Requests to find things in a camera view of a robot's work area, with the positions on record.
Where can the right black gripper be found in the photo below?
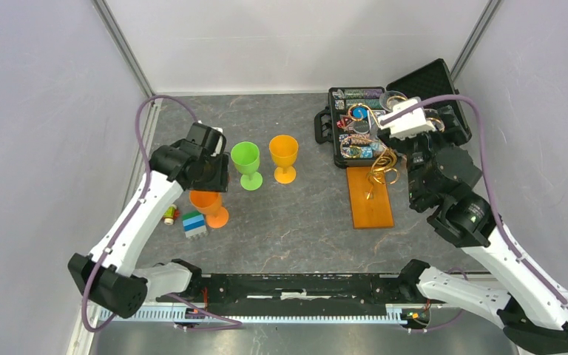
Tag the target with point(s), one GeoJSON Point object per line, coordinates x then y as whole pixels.
{"type": "Point", "coordinates": [452, 132]}

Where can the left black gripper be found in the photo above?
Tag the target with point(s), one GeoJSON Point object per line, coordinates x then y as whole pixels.
{"type": "Point", "coordinates": [220, 181]}

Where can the orange wine glass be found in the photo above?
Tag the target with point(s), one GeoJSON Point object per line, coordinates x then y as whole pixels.
{"type": "Point", "coordinates": [210, 204]}

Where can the green wine glass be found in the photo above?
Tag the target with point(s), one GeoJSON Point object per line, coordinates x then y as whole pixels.
{"type": "Point", "coordinates": [246, 159]}

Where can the yellow wine glass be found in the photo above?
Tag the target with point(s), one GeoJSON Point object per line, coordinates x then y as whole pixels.
{"type": "Point", "coordinates": [284, 150]}

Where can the clear wine glass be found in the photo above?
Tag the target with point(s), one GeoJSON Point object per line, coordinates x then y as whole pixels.
{"type": "Point", "coordinates": [387, 101]}

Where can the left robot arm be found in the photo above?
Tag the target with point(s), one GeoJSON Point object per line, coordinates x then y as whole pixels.
{"type": "Point", "coordinates": [108, 275]}

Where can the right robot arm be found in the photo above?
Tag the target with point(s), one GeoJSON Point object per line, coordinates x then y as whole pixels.
{"type": "Point", "coordinates": [531, 308]}

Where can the orange wooden rack base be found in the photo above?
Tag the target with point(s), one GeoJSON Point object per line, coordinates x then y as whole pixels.
{"type": "Point", "coordinates": [369, 199]}

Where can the black poker chip case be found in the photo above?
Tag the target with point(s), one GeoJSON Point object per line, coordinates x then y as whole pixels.
{"type": "Point", "coordinates": [426, 82]}

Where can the green blue toy block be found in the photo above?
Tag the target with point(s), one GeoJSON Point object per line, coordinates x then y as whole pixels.
{"type": "Point", "coordinates": [194, 225]}

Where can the red toy car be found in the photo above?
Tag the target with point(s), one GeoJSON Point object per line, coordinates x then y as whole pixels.
{"type": "Point", "coordinates": [170, 215]}

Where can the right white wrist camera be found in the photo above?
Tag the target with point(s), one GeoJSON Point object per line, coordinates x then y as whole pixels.
{"type": "Point", "coordinates": [408, 125]}

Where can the gold wire glass rack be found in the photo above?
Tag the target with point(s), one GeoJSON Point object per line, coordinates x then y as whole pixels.
{"type": "Point", "coordinates": [355, 142]}

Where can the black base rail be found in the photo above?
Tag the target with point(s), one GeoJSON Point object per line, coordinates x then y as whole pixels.
{"type": "Point", "coordinates": [287, 295]}

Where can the white cable duct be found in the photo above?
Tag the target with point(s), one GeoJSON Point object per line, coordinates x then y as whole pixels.
{"type": "Point", "coordinates": [182, 314]}

